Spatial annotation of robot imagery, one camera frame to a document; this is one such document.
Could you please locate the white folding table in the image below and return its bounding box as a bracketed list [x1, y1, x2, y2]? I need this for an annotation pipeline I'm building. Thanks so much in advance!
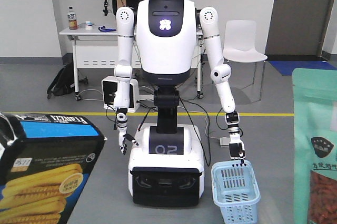
[60, 23, 203, 100]

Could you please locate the black Franzzi cookie box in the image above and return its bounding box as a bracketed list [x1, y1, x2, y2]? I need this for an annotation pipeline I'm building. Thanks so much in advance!
[1, 113, 106, 223]

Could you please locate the light blue plastic basket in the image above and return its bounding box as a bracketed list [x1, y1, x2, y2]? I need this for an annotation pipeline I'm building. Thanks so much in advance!
[211, 160, 261, 223]

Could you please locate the teal goji berry pouch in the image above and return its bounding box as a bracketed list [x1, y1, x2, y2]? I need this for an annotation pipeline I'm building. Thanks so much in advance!
[292, 68, 336, 223]

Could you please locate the white humanoid robot body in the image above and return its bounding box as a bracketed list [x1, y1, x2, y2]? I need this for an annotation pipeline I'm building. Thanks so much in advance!
[128, 0, 204, 207]

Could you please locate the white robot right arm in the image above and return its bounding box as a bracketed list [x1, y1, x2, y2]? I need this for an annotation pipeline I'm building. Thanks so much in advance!
[199, 7, 245, 163]

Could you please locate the brown drink bottle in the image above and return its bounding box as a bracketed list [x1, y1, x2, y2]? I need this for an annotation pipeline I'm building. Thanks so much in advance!
[67, 6, 78, 30]

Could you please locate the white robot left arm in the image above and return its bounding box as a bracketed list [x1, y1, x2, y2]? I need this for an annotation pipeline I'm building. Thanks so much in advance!
[113, 7, 134, 154]

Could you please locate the white plastic chair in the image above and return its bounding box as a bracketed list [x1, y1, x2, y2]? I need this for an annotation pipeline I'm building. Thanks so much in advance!
[222, 19, 269, 102]

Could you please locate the black backpack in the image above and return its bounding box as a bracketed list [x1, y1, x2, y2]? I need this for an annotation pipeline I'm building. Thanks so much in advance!
[47, 62, 75, 99]

